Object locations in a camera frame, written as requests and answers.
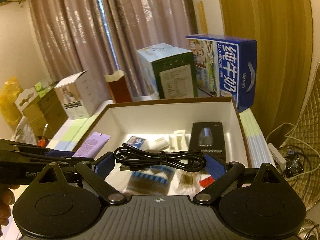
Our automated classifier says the white product box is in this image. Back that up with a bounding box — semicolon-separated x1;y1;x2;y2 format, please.
54;70;105;120

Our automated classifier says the blue milk carton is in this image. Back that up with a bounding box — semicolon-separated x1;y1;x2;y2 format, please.
185;35;257;113

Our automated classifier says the white plastic bag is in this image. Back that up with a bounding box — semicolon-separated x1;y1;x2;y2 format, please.
14;117;38;143

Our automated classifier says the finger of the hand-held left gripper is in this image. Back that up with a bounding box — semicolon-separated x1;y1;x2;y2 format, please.
0;139;76;158
0;152;95;167

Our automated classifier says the brown storage box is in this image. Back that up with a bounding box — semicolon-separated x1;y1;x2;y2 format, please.
72;97;252;198

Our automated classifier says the small black fan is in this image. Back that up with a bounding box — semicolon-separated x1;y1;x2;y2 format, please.
285;155;305;179

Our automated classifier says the quilted chair cover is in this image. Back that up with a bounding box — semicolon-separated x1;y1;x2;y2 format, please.
282;62;320;210

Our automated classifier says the clear case with blue label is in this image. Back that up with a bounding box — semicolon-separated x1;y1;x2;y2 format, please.
127;136;147;148

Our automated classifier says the bag of cotton swabs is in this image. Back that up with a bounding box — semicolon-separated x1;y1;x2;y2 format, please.
175;171;200;193

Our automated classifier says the black shaver box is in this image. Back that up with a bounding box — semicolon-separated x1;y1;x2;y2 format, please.
188;122;227;163

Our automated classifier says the black cable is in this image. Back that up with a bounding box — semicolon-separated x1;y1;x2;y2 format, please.
113;143;208;173

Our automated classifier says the yellow plastic bag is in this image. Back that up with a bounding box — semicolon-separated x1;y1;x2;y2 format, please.
0;77;22;123

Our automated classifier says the white plastic clip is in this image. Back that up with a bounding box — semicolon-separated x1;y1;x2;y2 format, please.
169;129;192;152

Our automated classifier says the person's left hand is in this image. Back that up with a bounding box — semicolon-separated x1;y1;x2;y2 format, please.
0;184;14;227

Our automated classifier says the green white milk carton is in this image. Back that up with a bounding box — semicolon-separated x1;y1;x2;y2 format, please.
136;42;198;100

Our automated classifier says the dark red box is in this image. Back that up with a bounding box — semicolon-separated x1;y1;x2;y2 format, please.
104;71;133;103

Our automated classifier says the green white small box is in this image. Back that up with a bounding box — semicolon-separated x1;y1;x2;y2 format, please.
34;80;49;98

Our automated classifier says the wooden door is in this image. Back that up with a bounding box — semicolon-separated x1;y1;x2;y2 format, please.
215;0;313;135

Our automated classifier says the cardboard box with white cutout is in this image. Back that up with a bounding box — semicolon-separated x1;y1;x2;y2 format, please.
14;87;68;140

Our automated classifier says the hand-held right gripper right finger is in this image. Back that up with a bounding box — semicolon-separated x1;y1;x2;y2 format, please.
192;154;285;205

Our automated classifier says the white power strip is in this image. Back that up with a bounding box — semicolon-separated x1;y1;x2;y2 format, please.
267;143;287;170

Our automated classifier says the brown curtain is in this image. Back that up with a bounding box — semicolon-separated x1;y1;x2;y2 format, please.
27;0;198;100

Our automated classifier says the red snack packet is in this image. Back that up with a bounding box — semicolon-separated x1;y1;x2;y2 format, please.
199;176;215;187

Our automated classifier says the purple tube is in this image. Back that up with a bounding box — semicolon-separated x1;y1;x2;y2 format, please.
72;132;111;158

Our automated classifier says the brown blue knitted pouch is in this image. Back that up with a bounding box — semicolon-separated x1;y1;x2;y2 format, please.
126;166;174;194

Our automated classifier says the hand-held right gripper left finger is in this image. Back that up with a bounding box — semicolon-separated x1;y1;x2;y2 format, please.
34;152;128;205

